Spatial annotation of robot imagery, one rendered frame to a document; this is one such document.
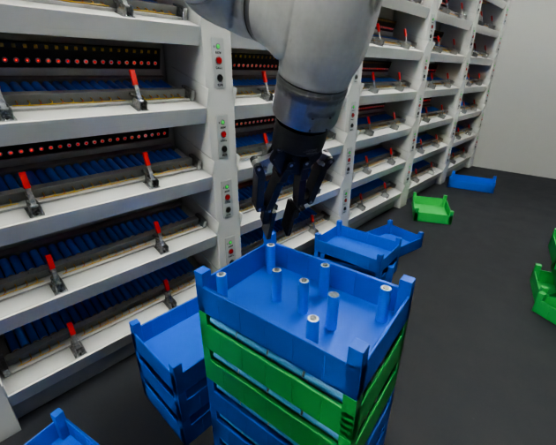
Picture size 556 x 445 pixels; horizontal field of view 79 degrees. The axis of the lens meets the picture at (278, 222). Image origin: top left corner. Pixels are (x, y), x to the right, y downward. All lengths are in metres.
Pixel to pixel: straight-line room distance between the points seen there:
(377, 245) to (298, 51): 1.22
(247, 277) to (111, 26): 0.60
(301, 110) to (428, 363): 0.90
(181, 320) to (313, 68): 0.76
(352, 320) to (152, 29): 0.76
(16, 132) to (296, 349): 0.66
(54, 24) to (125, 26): 0.14
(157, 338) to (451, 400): 0.78
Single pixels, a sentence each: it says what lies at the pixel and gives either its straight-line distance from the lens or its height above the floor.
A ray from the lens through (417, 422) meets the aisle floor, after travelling 1.01.
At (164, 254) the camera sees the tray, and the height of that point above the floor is 0.30.
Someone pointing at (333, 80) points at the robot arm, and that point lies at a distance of 0.41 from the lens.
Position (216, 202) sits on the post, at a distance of 1.06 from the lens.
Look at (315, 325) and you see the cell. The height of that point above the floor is 0.46.
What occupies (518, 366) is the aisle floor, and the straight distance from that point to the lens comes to 1.27.
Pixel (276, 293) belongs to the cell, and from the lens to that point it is 0.60.
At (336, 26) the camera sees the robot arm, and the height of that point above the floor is 0.82.
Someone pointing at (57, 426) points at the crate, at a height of 0.05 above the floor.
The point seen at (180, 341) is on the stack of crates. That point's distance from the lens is 0.93.
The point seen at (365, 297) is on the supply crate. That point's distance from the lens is 0.64.
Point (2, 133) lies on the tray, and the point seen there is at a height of 0.67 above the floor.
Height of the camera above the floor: 0.78
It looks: 24 degrees down
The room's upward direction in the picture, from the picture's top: straight up
